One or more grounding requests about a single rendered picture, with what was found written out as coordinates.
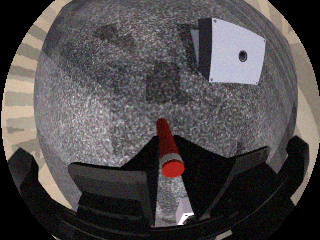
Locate red peg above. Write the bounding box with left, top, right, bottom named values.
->
left=156, top=119, right=184, bottom=177

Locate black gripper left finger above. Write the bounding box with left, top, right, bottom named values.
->
left=68, top=135, right=160, bottom=227

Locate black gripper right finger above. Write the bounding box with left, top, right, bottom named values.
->
left=173, top=135, right=271, bottom=221

